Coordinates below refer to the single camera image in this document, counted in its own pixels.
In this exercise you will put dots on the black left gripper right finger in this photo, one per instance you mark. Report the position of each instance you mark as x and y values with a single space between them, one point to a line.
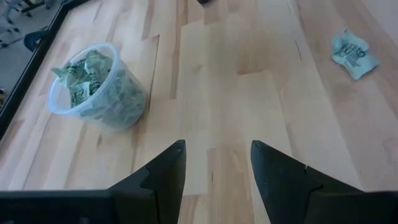
286 193

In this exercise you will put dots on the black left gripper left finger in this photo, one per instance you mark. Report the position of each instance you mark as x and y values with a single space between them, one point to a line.
164 193

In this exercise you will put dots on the green stevia packet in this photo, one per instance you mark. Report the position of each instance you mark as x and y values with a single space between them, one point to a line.
70 73
79 93
354 56
98 63

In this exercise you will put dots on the clear plastic container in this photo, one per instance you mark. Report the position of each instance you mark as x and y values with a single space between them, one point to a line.
127 84

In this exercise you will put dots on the black aluminium table frame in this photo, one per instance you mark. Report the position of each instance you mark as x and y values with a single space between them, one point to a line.
26 77

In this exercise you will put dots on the black frame clamp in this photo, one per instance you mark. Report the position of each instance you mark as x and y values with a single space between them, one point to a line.
31 42

